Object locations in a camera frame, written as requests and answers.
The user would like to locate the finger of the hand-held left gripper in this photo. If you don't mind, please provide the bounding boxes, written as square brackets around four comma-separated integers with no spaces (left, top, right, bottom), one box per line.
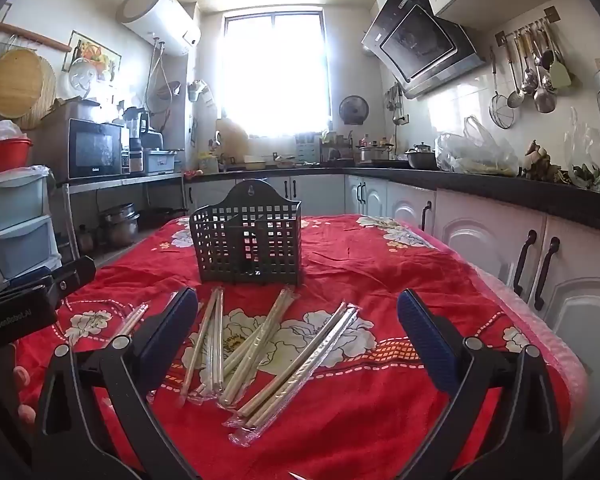
[0,266,52,297]
[50,256,98,295]

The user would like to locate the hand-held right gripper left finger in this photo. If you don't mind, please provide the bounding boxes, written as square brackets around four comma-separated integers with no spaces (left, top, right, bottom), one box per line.
[32,286,201,480]

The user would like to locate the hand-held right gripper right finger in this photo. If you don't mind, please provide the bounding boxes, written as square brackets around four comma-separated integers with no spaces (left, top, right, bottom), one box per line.
[397,287,563,480]

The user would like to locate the dark grey utensil holder basket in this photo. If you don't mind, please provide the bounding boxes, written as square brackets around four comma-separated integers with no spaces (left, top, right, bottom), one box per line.
[189,178,306,287]

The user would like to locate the person's left hand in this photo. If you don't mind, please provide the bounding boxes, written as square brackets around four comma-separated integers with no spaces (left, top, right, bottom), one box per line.
[11,364,37,426]

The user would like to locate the stacked steel pots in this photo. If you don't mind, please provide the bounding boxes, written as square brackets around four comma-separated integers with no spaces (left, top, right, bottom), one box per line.
[99,203,141,247]

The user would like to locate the plastic drawer unit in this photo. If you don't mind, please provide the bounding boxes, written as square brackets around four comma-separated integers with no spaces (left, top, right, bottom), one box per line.
[0,165,63,291]

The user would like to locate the red floral tablecloth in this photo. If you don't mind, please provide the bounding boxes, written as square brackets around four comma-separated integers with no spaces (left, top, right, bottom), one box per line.
[15,212,573,480]

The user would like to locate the black wok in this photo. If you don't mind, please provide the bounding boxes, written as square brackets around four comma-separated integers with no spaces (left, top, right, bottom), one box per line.
[140,206,188,231]

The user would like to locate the metal shelf rack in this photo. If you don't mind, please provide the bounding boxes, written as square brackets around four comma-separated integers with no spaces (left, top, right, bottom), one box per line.
[55,172,186,261]

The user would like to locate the white base cabinets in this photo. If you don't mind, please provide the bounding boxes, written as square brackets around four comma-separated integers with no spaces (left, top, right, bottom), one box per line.
[182,172,600,461]

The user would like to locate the microwave oven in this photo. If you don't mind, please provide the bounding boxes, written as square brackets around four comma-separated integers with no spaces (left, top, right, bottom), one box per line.
[32,117,131,181]

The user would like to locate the red plastic basin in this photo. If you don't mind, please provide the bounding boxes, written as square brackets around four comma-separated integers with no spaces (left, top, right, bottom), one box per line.
[0,137,33,178]

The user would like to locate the blue-grey plastic crate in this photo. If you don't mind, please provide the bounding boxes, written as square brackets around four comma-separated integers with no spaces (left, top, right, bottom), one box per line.
[144,147,183,173]

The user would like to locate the blender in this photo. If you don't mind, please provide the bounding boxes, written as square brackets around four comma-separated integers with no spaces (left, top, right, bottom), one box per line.
[124,106,151,175]

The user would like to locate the black kitchen countertop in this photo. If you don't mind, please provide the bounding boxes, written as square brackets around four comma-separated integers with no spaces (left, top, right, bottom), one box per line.
[185,157,600,238]

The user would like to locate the round bamboo tray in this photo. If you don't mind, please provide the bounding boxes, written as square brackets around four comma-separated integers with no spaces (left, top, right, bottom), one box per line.
[0,49,43,120]
[15,55,57,131]

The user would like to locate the steel pot with lid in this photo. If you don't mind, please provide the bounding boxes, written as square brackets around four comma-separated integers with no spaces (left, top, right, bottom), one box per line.
[405,142,438,170]

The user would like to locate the clear plastic food bag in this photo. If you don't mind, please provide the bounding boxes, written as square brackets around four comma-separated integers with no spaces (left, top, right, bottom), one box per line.
[434,116,523,177]

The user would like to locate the wooden cutting board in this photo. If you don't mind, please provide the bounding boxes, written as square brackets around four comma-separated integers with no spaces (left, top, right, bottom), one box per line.
[215,117,251,158]

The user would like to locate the condiment rack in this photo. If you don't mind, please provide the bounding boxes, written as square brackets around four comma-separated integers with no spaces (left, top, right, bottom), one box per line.
[320,130,356,163]

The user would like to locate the ginger pile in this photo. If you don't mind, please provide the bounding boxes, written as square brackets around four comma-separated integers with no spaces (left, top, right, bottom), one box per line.
[522,140,563,182]

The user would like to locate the light blue knife block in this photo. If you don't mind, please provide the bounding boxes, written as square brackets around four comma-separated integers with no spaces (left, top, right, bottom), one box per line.
[295,132,317,163]

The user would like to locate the plastic bag of greens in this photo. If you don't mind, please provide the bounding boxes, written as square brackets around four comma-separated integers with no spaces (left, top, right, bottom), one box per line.
[565,107,600,193]

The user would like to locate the small hanging kitchen tools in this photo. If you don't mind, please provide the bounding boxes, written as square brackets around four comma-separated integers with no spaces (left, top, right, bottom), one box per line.
[385,82,406,126]

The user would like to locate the wooden rolling pin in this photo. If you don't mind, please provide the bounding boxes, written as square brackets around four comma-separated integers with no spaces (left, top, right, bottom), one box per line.
[0,21,73,53]

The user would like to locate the small steel ladle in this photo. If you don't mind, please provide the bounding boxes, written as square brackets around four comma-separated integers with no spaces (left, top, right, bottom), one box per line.
[502,40,526,109]

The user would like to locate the white water heater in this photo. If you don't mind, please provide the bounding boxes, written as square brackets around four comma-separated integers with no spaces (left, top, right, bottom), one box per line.
[117,0,202,57]

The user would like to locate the kitchen window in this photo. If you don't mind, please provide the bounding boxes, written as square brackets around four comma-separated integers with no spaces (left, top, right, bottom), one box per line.
[222,9,331,136]

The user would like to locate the steel slotted spoon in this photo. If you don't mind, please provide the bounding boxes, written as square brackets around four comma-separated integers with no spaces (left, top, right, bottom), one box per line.
[515,30,538,96]

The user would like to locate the black range hood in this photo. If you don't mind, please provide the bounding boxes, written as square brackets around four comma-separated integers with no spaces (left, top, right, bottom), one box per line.
[361,0,487,100]

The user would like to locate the pale green spatula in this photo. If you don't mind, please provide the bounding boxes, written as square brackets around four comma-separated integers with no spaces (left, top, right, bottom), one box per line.
[545,22,576,92]

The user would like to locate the wall-hung strainer basket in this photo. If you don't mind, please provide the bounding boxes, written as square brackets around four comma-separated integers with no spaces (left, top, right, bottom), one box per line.
[147,80,181,116]

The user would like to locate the white wall caddy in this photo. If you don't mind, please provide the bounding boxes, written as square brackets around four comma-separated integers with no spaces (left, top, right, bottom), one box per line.
[187,79,213,103]

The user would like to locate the fruit wall poster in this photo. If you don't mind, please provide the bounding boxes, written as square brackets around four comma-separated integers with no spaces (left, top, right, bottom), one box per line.
[69,30,122,83]

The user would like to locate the small round wall fan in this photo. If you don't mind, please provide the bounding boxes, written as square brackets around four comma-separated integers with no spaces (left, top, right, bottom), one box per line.
[338,95,370,126]

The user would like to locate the utensil hanging rail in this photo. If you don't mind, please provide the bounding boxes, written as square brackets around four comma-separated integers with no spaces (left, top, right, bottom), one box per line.
[495,6,561,43]

